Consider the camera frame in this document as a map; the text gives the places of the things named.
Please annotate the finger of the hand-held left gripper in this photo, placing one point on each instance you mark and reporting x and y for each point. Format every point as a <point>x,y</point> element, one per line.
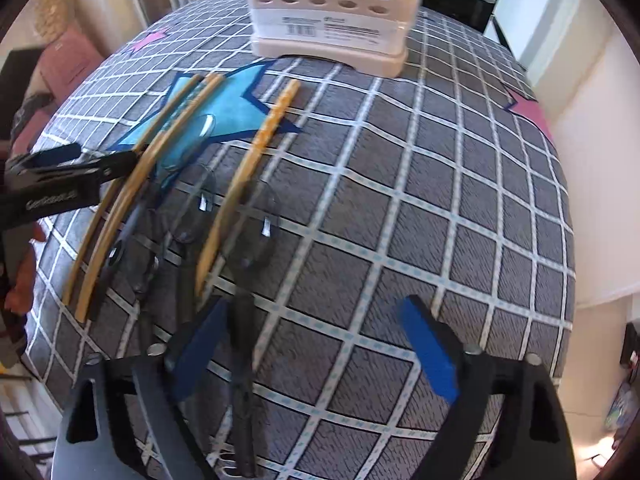
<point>47,157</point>
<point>117,164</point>

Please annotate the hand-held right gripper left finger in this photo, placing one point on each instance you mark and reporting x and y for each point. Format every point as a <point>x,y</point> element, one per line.
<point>200,350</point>

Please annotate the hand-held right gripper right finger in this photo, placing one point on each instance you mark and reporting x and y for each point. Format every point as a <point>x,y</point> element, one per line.
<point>430,350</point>

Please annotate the white perforated utensil holder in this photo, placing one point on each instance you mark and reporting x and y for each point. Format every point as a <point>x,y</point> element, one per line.
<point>325,20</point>

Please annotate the person's left hand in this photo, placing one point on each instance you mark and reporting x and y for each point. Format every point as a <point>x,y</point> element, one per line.
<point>22,280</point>

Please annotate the dark framed screen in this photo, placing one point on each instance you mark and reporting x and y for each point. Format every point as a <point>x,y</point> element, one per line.
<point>22,80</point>

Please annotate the pink box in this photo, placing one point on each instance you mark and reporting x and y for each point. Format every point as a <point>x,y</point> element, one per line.
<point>70,60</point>

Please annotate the beige bag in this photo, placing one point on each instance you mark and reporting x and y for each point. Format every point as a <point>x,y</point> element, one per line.
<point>54,17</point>

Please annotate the grey checked star tablecloth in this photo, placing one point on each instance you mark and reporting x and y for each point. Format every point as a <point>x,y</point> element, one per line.
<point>400,210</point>

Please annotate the white cabinet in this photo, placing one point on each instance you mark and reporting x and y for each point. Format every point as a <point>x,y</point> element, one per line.
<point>540,25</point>

